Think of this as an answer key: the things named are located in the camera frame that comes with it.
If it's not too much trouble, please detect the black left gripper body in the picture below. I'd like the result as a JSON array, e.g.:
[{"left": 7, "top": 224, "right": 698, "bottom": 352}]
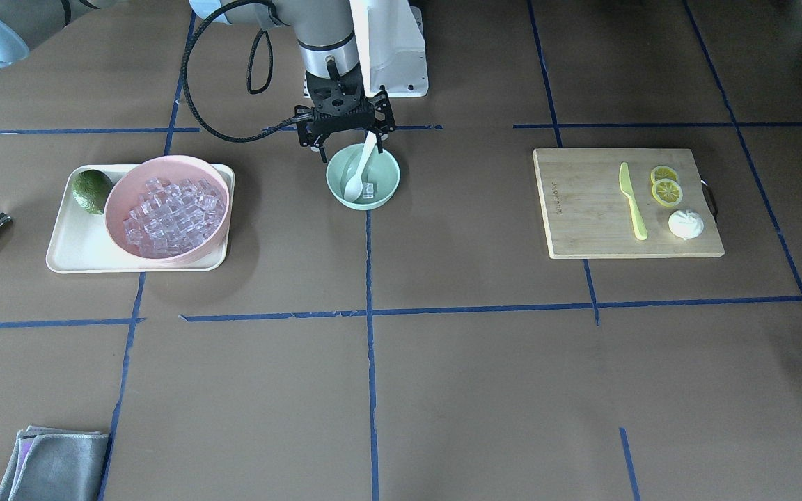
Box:
[{"left": 294, "top": 67, "right": 397, "bottom": 150}]

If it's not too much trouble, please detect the white plastic spoon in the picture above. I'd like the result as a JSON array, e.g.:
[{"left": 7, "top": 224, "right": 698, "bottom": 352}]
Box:
[{"left": 343, "top": 131, "right": 378, "bottom": 203}]

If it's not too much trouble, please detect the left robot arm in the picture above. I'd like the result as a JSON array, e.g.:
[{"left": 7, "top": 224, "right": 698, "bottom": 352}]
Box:
[{"left": 180, "top": 1, "right": 397, "bottom": 161}]

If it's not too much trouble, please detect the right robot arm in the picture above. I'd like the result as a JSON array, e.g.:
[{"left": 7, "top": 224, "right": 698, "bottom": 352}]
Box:
[{"left": 0, "top": 1, "right": 120, "bottom": 67}]

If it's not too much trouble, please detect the green bowl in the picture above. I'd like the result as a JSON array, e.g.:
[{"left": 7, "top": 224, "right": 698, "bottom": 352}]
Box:
[{"left": 325, "top": 143, "right": 401, "bottom": 212}]

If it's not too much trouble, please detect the pile of clear ice cubes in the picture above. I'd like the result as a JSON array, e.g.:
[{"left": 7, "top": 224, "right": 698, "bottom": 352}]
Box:
[{"left": 122, "top": 177, "right": 227, "bottom": 259}]

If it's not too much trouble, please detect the pink bowl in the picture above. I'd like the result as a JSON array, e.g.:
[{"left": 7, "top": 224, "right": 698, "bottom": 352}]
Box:
[{"left": 100, "top": 155, "right": 235, "bottom": 271}]

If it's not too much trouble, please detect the wooden cutting board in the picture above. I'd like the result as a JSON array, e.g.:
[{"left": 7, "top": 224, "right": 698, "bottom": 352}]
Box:
[{"left": 532, "top": 148, "right": 725, "bottom": 260}]

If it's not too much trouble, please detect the green lime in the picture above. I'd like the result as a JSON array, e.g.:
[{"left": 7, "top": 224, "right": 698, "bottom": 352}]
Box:
[{"left": 70, "top": 169, "right": 115, "bottom": 215}]

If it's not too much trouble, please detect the yellow plastic knife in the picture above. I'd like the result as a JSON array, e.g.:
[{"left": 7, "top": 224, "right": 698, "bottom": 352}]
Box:
[{"left": 618, "top": 161, "right": 648, "bottom": 241}]

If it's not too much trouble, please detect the beige tray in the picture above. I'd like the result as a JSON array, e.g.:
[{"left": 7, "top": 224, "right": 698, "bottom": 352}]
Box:
[{"left": 45, "top": 164, "right": 236, "bottom": 274}]

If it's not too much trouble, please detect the lemon slice upper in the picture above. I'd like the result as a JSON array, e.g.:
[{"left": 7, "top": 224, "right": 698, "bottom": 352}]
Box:
[{"left": 650, "top": 165, "right": 680, "bottom": 184}]

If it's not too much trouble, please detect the lemon slice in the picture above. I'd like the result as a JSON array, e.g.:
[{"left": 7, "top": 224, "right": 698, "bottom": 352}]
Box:
[
  {"left": 650, "top": 165, "right": 680, "bottom": 184},
  {"left": 652, "top": 178, "right": 684, "bottom": 208}
]

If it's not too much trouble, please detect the lemon slice lower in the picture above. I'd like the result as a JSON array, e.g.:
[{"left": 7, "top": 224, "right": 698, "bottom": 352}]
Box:
[{"left": 652, "top": 178, "right": 684, "bottom": 208}]

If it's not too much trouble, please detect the grey folded cloth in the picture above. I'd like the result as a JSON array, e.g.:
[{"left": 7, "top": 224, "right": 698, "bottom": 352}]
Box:
[{"left": 0, "top": 425, "right": 109, "bottom": 500}]

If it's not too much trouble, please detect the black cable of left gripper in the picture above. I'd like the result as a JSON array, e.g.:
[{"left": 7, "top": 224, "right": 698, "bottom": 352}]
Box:
[{"left": 180, "top": 0, "right": 299, "bottom": 143}]

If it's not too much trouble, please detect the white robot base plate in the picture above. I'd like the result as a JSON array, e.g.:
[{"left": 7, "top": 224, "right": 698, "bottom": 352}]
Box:
[{"left": 350, "top": 1, "right": 430, "bottom": 98}]

